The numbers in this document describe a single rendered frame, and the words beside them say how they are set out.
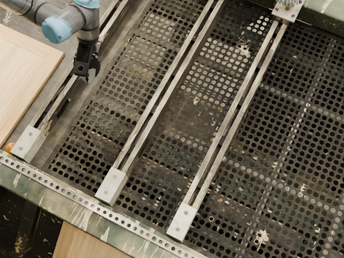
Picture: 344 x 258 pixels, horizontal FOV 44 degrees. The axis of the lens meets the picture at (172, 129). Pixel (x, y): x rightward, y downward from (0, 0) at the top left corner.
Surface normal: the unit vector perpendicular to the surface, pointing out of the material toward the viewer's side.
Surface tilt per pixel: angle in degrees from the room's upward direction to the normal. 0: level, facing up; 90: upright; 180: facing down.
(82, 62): 58
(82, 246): 90
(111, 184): 50
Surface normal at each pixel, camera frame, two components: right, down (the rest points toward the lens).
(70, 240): -0.31, 0.26
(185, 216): -0.02, -0.37
